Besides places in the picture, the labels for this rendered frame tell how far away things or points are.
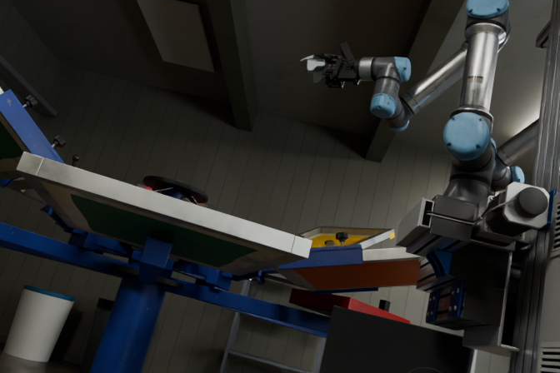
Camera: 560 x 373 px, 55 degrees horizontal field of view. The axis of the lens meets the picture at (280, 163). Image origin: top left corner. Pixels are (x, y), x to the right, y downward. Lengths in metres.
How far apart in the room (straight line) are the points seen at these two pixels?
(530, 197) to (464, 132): 0.39
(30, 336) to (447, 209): 5.28
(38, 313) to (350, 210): 3.55
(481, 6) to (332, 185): 5.07
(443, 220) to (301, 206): 5.30
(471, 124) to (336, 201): 5.12
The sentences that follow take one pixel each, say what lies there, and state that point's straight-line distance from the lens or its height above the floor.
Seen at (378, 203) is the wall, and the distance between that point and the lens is 6.64.
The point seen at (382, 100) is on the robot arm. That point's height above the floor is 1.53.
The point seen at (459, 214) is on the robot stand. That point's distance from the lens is 1.30.
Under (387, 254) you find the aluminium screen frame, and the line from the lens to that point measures 1.94.
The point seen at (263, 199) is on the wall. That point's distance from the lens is 6.56.
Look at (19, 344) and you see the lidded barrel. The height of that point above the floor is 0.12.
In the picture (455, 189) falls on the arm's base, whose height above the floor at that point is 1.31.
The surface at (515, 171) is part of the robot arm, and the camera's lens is 2.21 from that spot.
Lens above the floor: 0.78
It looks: 18 degrees up
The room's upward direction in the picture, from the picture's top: 15 degrees clockwise
